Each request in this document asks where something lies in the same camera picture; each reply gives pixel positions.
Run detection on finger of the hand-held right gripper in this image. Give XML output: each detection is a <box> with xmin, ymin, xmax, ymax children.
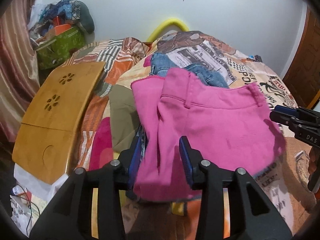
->
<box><xmin>273</xmin><ymin>105</ymin><xmax>300</xmax><ymax>117</ymax></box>
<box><xmin>269</xmin><ymin>111</ymin><xmax>297</xmax><ymax>128</ymax></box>

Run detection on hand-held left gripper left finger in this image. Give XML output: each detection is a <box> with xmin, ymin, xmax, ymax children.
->
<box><xmin>29</xmin><ymin>136</ymin><xmax>144</xmax><ymax>240</ymax></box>

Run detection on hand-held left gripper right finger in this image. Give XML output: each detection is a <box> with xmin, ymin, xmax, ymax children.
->
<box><xmin>179</xmin><ymin>136</ymin><xmax>293</xmax><ymax>240</ymax></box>

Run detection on pink pants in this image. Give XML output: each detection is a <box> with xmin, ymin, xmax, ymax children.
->
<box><xmin>130</xmin><ymin>67</ymin><xmax>287</xmax><ymax>202</ymax></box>

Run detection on person's right hand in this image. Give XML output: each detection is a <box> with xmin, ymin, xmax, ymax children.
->
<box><xmin>307</xmin><ymin>146</ymin><xmax>320</xmax><ymax>193</ymax></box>

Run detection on olive cloth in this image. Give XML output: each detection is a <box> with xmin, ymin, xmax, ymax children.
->
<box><xmin>109</xmin><ymin>84</ymin><xmax>150</xmax><ymax>153</ymax></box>

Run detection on wooden door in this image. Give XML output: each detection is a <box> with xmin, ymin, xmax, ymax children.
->
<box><xmin>282</xmin><ymin>7</ymin><xmax>320</xmax><ymax>110</ymax></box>

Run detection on printed blanket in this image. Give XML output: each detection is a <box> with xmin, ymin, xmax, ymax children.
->
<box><xmin>67</xmin><ymin>30</ymin><xmax>315</xmax><ymax>240</ymax></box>

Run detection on blue jeans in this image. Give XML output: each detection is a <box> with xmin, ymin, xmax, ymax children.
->
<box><xmin>150</xmin><ymin>54</ymin><xmax>234</xmax><ymax>89</ymax></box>

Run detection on wooden lap desk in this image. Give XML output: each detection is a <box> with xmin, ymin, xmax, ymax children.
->
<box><xmin>12</xmin><ymin>61</ymin><xmax>107</xmax><ymax>185</ymax></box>

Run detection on white plastic bag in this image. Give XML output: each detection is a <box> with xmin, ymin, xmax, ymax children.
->
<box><xmin>14</xmin><ymin>164</ymin><xmax>70</xmax><ymax>205</ymax></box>

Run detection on green patterned bag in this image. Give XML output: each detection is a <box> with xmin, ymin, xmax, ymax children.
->
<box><xmin>36</xmin><ymin>27</ymin><xmax>85</xmax><ymax>70</ymax></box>

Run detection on yellow foam pad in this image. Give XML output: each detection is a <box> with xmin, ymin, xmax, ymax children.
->
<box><xmin>146</xmin><ymin>17</ymin><xmax>188</xmax><ymax>42</ymax></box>

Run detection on orange box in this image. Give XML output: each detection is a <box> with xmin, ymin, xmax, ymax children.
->
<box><xmin>52</xmin><ymin>24</ymin><xmax>72</xmax><ymax>34</ymax></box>

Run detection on grey cushion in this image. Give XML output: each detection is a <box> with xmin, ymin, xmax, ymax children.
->
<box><xmin>77</xmin><ymin>1</ymin><xmax>95</xmax><ymax>34</ymax></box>

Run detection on striped pink curtain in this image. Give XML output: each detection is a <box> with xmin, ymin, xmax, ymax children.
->
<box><xmin>0</xmin><ymin>0</ymin><xmax>42</xmax><ymax>140</ymax></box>

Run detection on pile of mixed clutter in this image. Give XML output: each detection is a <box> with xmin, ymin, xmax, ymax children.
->
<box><xmin>27</xmin><ymin>0</ymin><xmax>83</xmax><ymax>45</ymax></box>

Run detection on black floor cable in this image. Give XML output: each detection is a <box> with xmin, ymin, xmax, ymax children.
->
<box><xmin>15</xmin><ymin>185</ymin><xmax>41</xmax><ymax>232</ymax></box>

